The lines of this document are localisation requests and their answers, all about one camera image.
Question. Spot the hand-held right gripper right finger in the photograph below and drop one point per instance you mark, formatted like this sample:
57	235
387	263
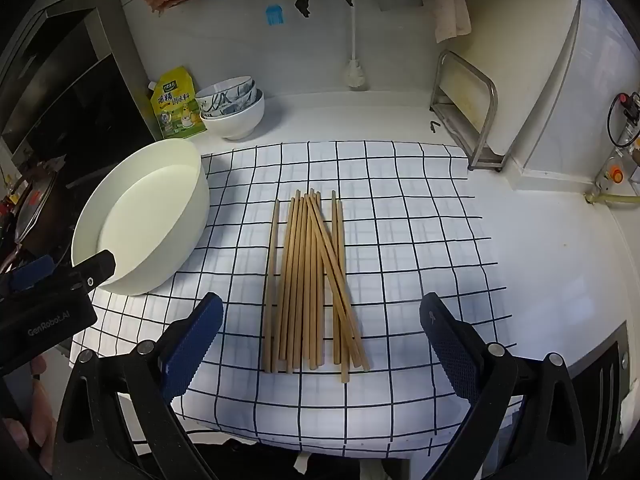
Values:
452	350

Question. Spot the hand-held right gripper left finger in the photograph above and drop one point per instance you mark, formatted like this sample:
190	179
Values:
192	350

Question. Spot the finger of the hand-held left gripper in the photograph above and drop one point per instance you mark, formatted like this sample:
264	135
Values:
97	269
30	272

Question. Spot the cream round basin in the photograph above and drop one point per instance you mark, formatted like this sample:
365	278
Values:
150	200

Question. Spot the pile of wooden chopsticks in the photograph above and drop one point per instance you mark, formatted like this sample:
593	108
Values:
300	285

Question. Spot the person's left hand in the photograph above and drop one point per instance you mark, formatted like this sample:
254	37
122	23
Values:
42	410

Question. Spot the brown pot with glass lid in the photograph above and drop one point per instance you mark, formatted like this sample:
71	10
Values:
30	210

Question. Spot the white black-grid cloth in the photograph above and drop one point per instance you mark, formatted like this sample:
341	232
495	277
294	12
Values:
410	240

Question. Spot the black slotted object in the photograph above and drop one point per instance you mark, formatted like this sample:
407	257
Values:
600	385

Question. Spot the yellow seasoning pouch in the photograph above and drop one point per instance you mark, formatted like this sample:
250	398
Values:
177	110

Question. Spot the black range hood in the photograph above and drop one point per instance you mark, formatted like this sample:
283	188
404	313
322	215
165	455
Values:
75	85

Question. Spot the stainless steel board rack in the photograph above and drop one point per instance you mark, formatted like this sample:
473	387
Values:
485	162

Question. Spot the plain white bowl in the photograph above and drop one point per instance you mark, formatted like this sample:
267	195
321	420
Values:
235	127

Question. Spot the blue patterned bowl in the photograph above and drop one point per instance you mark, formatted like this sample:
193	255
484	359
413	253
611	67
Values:
242	108
225	91

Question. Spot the gas pipe with valve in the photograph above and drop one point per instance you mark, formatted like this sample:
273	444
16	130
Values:
627	135

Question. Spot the blue silicone brush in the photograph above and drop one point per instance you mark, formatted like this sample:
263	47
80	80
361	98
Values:
274	16

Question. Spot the beige hanging towel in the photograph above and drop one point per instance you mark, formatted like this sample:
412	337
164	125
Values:
450	10

